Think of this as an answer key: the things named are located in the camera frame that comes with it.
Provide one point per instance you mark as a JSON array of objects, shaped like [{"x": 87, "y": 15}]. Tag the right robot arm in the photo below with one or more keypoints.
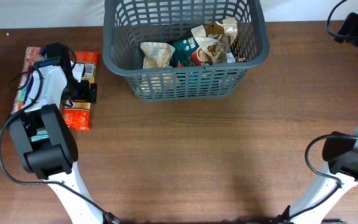
[{"x": 338, "y": 175}]

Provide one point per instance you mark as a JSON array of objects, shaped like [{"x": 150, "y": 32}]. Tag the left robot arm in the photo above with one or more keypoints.
[{"x": 43, "y": 141}]

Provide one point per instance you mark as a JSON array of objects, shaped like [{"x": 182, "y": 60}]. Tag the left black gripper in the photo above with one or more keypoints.
[{"x": 86, "y": 93}]

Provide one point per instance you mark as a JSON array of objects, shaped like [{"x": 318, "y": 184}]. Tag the grey plastic basket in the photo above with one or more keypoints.
[{"x": 127, "y": 24}]

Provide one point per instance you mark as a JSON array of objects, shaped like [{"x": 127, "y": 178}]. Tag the blue Kleenex tissue pack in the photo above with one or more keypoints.
[{"x": 32, "y": 55}]

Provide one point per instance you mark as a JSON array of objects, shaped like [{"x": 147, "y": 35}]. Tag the beige chocolate snack bag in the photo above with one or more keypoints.
[{"x": 214, "y": 42}]

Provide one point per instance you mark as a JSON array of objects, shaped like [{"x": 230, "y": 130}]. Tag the orange pasta package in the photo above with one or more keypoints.
[{"x": 77, "y": 115}]

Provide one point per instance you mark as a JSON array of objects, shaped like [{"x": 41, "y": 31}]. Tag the beige paper pouch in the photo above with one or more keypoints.
[{"x": 156, "y": 55}]

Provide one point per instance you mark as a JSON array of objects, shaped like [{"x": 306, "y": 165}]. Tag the green Nescafe coffee bag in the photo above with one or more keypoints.
[{"x": 182, "y": 57}]

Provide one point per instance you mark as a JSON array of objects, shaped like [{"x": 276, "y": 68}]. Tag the teal wet wipes pack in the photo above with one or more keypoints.
[{"x": 40, "y": 136}]

